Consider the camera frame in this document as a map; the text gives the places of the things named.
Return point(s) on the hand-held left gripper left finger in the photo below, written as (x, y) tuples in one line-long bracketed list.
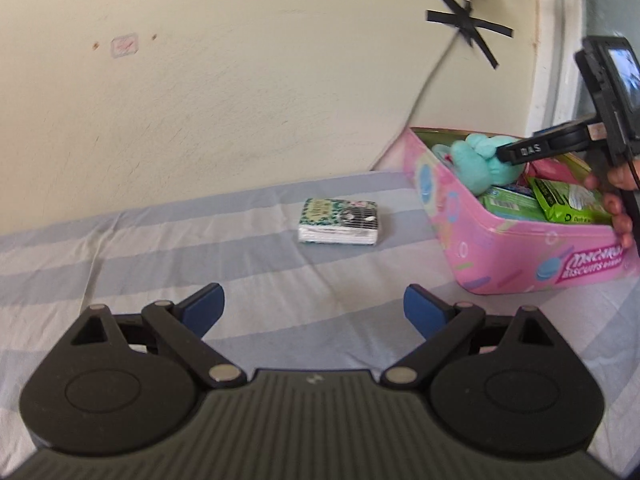
[(202, 307)]

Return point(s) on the patterned tissue pack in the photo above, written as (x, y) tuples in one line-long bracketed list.
[(340, 220)]

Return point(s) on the striped bedsheet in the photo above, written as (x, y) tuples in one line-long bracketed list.
[(250, 260)]

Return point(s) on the person's right hand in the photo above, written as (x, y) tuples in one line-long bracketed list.
[(620, 210)]

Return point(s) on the green wipes packet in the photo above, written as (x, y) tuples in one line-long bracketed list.
[(565, 200)]

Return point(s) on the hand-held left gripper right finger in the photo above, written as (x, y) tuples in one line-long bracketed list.
[(425, 310)]

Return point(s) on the pink tin box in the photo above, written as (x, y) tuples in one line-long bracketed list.
[(480, 240)]

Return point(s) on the teal plush toy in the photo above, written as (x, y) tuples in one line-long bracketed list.
[(475, 160)]

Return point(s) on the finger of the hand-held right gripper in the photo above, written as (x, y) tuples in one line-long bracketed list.
[(540, 149)]

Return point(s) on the black tape cross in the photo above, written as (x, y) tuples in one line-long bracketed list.
[(467, 22)]

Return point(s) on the frosted glass door pane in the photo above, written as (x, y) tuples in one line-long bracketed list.
[(615, 0)]

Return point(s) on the pink packet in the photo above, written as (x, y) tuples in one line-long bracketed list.
[(550, 167)]

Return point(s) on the green and blue toothpaste box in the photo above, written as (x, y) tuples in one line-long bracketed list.
[(510, 206)]

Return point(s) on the white door frame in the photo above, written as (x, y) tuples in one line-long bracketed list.
[(555, 60)]

